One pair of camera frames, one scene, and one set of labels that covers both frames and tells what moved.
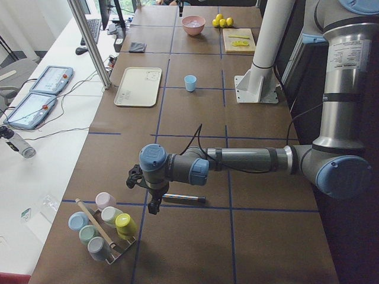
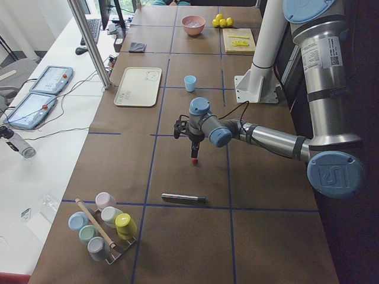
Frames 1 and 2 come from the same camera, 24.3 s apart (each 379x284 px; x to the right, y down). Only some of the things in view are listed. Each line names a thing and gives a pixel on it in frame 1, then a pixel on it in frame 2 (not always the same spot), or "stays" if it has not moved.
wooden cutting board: x=238 y=40 stays
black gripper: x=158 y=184 → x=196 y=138
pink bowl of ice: x=193 y=25 stays
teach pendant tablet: x=53 y=80 stays
